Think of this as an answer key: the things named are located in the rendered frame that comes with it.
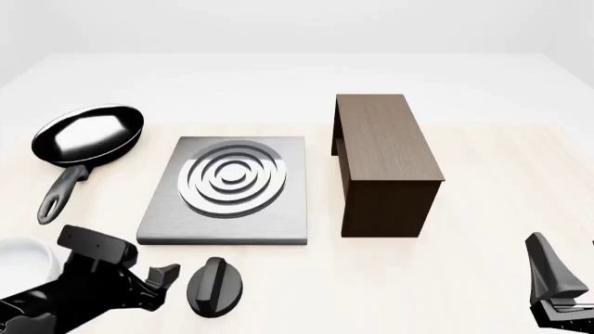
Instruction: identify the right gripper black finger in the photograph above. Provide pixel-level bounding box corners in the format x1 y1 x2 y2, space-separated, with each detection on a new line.
524 231 590 308

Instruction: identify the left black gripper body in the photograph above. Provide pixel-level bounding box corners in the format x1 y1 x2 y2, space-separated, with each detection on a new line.
58 252 164 312

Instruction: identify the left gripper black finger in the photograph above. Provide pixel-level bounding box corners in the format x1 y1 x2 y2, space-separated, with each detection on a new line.
145 263 182 292

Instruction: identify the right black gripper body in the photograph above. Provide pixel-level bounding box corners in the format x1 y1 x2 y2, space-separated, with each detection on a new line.
528 293 594 330

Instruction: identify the round black stove knob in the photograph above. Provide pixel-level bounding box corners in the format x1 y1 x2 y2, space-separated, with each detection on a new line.
186 256 244 319

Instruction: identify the flat silver-black stove plate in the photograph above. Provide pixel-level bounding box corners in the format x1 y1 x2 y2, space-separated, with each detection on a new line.
136 135 309 247

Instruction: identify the left flat plate on stalk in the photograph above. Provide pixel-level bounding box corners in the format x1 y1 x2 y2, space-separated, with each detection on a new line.
57 224 140 270

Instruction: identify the white bowl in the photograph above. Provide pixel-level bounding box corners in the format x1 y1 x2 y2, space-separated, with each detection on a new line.
0 236 64 301

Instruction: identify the black frying pan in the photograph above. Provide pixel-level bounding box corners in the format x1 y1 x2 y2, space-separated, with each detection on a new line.
31 103 146 225

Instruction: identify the dark brown wooden cabinet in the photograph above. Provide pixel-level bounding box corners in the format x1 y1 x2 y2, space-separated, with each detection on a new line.
330 93 446 239

